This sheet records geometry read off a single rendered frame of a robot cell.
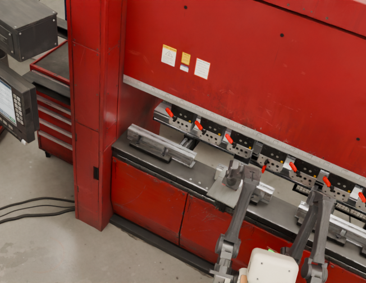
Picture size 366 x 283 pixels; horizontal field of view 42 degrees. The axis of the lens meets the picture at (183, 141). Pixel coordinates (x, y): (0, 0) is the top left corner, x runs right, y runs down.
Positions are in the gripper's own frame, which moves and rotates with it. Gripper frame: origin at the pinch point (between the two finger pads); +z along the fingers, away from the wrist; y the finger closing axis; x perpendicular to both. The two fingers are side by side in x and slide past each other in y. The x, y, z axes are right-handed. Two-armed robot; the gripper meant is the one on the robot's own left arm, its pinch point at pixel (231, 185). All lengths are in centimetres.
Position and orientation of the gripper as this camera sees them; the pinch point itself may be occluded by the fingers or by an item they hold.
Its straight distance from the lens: 296.2
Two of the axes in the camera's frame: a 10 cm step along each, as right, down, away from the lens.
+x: -4.6, 8.5, -2.6
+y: -8.8, -4.0, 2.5
